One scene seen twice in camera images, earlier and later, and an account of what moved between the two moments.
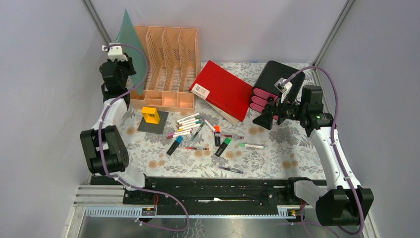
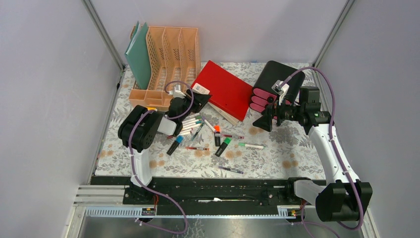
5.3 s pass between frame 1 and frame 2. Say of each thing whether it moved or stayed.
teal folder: moved
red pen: stayed
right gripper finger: stayed
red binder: stayed
